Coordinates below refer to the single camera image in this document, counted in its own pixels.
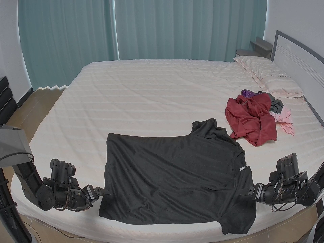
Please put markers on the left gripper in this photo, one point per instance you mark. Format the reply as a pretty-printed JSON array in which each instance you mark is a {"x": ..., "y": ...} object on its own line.
[{"x": 77, "y": 199}]

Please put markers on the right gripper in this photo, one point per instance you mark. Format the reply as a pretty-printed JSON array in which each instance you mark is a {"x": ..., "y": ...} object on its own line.
[{"x": 270, "y": 194}]

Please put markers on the black T-shirt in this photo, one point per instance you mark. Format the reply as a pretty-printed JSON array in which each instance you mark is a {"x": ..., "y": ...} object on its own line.
[{"x": 172, "y": 176}]

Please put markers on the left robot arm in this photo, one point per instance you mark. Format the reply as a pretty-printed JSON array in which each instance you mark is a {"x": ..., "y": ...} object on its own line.
[{"x": 27, "y": 176}]

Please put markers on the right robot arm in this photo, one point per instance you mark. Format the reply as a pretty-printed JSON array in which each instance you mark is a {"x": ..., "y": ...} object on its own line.
[{"x": 308, "y": 191}]

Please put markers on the bed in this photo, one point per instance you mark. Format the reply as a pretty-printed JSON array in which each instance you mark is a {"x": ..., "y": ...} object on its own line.
[{"x": 151, "y": 90}]

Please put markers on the pink garment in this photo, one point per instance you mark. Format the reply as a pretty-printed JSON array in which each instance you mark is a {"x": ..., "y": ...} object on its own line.
[{"x": 286, "y": 120}]

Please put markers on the dark red garment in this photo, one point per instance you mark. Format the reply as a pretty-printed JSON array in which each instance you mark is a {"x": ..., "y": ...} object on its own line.
[{"x": 248, "y": 120}]

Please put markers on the grey garment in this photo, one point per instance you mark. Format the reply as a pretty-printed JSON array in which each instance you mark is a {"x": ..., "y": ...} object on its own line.
[{"x": 276, "y": 105}]

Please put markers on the purple garment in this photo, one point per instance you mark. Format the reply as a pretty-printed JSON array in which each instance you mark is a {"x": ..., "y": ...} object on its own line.
[{"x": 248, "y": 93}]

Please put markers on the cream pillow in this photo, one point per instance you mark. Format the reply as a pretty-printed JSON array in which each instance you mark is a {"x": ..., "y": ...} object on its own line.
[{"x": 273, "y": 76}]

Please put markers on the black chest of drawers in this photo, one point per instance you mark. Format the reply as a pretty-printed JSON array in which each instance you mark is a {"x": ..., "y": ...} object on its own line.
[{"x": 6, "y": 95}]

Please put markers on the grey bedside table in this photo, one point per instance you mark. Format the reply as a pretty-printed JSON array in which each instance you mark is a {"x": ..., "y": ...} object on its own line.
[{"x": 253, "y": 52}]

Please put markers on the blue-green curtain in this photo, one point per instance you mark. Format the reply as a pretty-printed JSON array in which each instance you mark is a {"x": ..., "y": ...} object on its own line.
[
  {"x": 192, "y": 21},
  {"x": 68, "y": 34}
]

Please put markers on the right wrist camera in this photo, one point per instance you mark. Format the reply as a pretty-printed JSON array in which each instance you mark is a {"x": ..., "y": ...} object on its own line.
[{"x": 259, "y": 191}]

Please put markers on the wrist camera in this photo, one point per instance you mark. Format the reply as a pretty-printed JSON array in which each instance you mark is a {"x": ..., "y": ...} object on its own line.
[
  {"x": 259, "y": 191},
  {"x": 91, "y": 191}
]

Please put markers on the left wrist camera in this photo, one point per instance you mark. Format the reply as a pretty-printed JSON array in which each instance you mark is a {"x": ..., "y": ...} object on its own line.
[{"x": 91, "y": 191}]

